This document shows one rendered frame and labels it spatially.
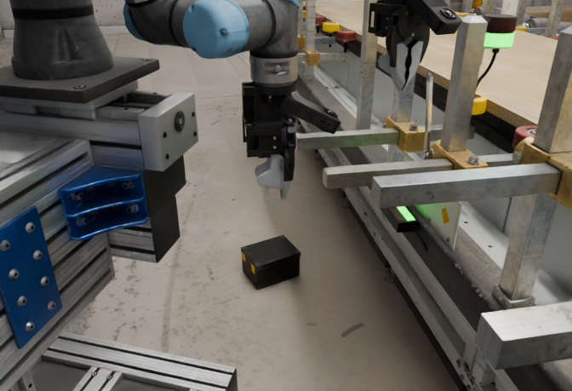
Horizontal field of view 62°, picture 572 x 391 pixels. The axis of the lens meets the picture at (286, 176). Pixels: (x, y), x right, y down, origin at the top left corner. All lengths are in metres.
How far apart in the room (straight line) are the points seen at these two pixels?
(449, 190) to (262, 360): 1.17
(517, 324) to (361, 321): 1.42
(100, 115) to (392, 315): 1.36
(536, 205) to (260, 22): 0.46
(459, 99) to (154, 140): 0.54
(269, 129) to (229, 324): 1.14
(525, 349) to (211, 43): 0.47
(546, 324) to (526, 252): 0.38
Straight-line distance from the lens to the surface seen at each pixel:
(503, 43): 0.92
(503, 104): 1.19
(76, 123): 0.81
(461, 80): 0.91
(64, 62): 0.80
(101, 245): 0.88
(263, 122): 0.77
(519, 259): 0.80
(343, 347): 1.72
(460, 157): 0.93
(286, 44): 0.73
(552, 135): 0.72
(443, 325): 1.61
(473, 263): 0.94
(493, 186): 0.65
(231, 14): 0.63
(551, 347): 0.43
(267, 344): 1.72
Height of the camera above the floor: 1.22
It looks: 26 degrees down
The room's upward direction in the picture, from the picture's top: straight up
